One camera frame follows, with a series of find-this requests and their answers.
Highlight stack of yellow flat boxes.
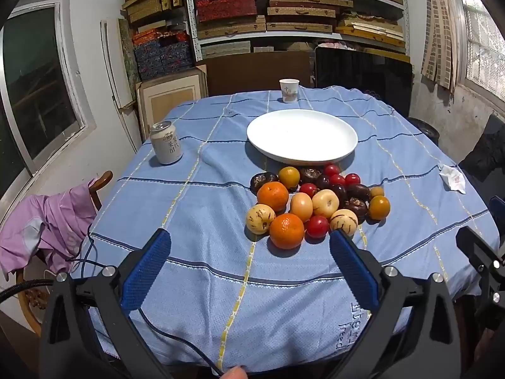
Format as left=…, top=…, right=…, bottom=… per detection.
left=335, top=16, right=407, bottom=50

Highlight pale yellow apple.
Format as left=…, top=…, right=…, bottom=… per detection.
left=312, top=189, right=340, bottom=219

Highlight wooden chair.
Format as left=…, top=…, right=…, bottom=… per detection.
left=16, top=170, right=115, bottom=338

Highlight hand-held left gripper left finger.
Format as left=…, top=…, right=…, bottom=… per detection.
left=39, top=228, right=174, bottom=379

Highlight white leaning board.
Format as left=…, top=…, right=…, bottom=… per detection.
left=100, top=18, right=139, bottom=143

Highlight white framed window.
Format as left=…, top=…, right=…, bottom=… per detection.
left=0, top=0, right=97, bottom=222

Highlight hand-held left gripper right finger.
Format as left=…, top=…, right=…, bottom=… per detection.
left=329, top=228, right=463, bottom=379

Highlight golden yellow plum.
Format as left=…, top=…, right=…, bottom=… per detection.
left=290, top=192, right=314, bottom=223

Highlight orange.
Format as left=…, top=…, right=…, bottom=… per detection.
left=269, top=213, right=306, bottom=250
left=257, top=181, right=290, bottom=212

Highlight blue striped tablecloth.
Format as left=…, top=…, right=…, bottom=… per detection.
left=85, top=87, right=500, bottom=374

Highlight black waste bin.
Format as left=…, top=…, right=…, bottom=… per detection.
left=408, top=117, right=440, bottom=145

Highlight black cable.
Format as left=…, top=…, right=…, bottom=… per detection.
left=65, top=223, right=225, bottom=377

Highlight white paper cup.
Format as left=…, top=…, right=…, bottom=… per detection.
left=279, top=78, right=300, bottom=104

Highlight person's left hand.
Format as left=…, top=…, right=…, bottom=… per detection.
left=220, top=365, right=250, bottom=379

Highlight mottled grey slab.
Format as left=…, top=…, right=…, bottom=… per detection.
left=118, top=18, right=142, bottom=83

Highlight white oval plate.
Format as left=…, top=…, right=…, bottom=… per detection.
left=247, top=109, right=359, bottom=165

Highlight beige patterned curtain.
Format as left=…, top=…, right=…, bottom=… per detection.
left=424, top=0, right=460, bottom=89

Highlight light wooden picture frame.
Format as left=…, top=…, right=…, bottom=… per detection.
left=135, top=64, right=208, bottom=131

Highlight striped yellow pepino melon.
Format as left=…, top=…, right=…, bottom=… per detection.
left=246, top=204, right=276, bottom=234
left=329, top=209, right=359, bottom=233

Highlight black flat screen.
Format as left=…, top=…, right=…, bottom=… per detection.
left=314, top=46, right=413, bottom=118

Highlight stack of tan woven boxes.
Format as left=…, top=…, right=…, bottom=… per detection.
left=122, top=0, right=184, bottom=24
left=189, top=0, right=407, bottom=48

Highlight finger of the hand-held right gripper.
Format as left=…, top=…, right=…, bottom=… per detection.
left=455, top=226, right=505, bottom=285
left=475, top=284, right=505, bottom=332

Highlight orange cherry tomato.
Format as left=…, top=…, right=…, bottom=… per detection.
left=278, top=166, right=301, bottom=190
left=368, top=195, right=391, bottom=220

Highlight grey metal shelf rack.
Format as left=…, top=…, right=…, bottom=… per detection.
left=183, top=0, right=411, bottom=64

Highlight stack of blue brocade boxes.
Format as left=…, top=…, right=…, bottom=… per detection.
left=132, top=41, right=194, bottom=81

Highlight white drink can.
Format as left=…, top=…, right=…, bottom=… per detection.
left=149, top=121, right=183, bottom=165

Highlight black flexible hose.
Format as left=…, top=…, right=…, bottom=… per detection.
left=0, top=280, right=54, bottom=304

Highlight crumpled white tissue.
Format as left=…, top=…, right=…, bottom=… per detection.
left=439, top=164, right=467, bottom=195

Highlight dark cloth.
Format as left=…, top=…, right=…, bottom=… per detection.
left=459, top=114, right=505, bottom=184

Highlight orange red brocade box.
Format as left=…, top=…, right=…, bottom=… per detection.
left=132, top=27, right=190, bottom=46

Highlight large red brocade box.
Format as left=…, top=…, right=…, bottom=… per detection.
left=195, top=0, right=257, bottom=23

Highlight brown wooden board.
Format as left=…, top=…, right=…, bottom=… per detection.
left=206, top=51, right=316, bottom=97

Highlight pink garment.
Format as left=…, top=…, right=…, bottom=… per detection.
left=0, top=179, right=99, bottom=283

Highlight lattice window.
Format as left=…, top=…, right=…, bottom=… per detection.
left=454, top=0, right=505, bottom=99

